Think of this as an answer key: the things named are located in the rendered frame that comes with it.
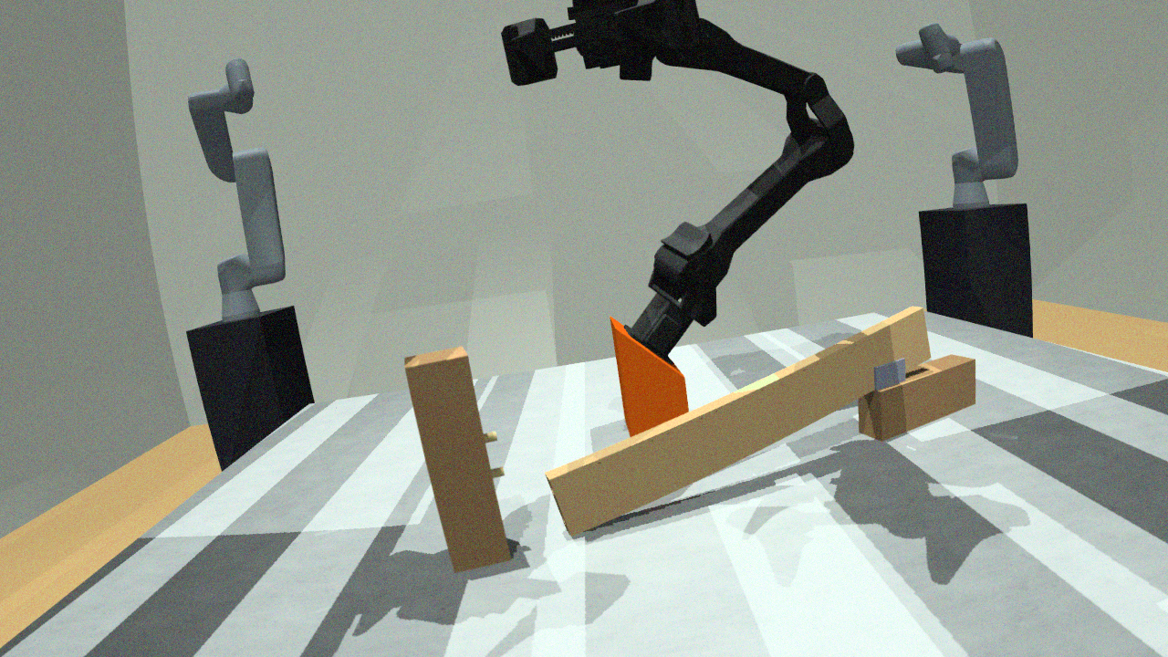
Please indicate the long wooden bed rail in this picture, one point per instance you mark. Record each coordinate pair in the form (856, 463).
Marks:
(650, 465)

